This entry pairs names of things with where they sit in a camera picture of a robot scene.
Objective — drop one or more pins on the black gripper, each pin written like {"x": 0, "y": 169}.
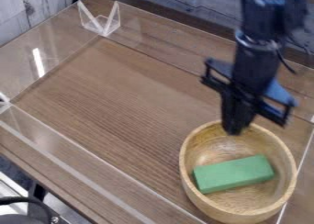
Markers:
{"x": 247, "y": 85}

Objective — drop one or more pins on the wooden bowl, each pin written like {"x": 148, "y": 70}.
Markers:
{"x": 247, "y": 204}

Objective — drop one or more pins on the green rectangular block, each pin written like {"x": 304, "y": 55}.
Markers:
{"x": 224, "y": 175}

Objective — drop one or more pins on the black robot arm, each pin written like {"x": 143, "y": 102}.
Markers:
{"x": 268, "y": 18}

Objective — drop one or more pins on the clear acrylic corner bracket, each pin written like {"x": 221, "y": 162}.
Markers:
{"x": 101, "y": 25}

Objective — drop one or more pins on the clear acrylic barrier wall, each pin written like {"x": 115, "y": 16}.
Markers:
{"x": 100, "y": 108}

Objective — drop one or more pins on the black stand with cable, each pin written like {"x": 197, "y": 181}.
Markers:
{"x": 20, "y": 209}

